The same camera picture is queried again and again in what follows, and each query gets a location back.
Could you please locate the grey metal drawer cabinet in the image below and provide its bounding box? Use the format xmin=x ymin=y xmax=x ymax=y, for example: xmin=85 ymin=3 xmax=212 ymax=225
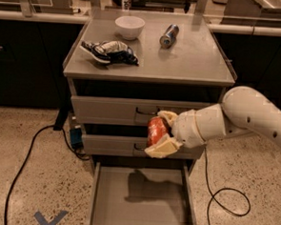
xmin=52 ymin=6 xmax=242 ymax=225

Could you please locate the grey open bottom drawer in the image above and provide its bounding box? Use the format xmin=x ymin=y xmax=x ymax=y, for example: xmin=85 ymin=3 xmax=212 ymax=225
xmin=84 ymin=164 xmax=197 ymax=225

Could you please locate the black drawer handle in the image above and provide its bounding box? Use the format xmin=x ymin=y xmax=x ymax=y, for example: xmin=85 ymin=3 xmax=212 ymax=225
xmin=135 ymin=107 xmax=160 ymax=116
xmin=133 ymin=144 xmax=147 ymax=151

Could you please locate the black cable right floor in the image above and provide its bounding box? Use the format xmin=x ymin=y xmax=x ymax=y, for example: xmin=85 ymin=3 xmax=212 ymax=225
xmin=198 ymin=147 xmax=255 ymax=225

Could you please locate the blue power adapter box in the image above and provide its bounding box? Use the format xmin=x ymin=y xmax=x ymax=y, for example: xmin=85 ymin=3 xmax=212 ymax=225
xmin=70 ymin=128 xmax=83 ymax=150

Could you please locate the white bottle in background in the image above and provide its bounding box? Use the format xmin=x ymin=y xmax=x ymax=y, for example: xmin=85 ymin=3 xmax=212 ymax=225
xmin=121 ymin=0 xmax=132 ymax=10

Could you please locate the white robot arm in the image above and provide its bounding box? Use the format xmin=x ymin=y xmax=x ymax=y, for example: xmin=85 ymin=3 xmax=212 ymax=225
xmin=145 ymin=86 xmax=281 ymax=158

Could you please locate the white ceramic bowl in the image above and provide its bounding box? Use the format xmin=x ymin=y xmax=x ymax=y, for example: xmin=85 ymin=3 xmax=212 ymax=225
xmin=114 ymin=15 xmax=145 ymax=40

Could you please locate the black cable floor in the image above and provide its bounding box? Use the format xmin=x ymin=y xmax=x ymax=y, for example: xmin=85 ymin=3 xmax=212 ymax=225
xmin=198 ymin=147 xmax=255 ymax=225
xmin=3 ymin=121 xmax=93 ymax=225

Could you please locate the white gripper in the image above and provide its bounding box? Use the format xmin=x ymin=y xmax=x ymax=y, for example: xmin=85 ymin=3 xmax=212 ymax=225
xmin=145 ymin=110 xmax=206 ymax=159

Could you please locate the blue tape floor marker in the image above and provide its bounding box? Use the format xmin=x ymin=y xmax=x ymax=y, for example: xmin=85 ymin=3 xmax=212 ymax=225
xmin=32 ymin=208 xmax=70 ymax=225

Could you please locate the black middle drawer handle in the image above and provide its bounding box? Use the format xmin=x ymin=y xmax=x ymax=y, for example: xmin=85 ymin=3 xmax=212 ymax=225
xmin=133 ymin=144 xmax=147 ymax=151

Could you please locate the grey top drawer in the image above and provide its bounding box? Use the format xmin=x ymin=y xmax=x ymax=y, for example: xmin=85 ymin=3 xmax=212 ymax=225
xmin=71 ymin=95 xmax=211 ymax=126

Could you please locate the blue silver energy drink can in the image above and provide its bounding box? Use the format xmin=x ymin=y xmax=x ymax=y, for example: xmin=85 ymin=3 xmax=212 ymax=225
xmin=159 ymin=24 xmax=179 ymax=49

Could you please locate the grey middle drawer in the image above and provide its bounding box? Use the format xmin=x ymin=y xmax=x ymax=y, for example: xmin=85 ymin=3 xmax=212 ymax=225
xmin=82 ymin=134 xmax=204 ymax=159

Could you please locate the blue white chip bag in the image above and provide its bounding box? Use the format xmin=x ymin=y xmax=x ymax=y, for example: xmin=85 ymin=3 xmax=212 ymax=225
xmin=80 ymin=40 xmax=139 ymax=66

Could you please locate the black cable left floor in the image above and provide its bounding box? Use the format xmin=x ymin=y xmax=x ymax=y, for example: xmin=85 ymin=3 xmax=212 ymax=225
xmin=3 ymin=121 xmax=93 ymax=225

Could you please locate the black top drawer handle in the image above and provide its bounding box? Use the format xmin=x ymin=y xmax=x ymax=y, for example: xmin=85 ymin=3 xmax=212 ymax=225
xmin=135 ymin=107 xmax=160 ymax=116

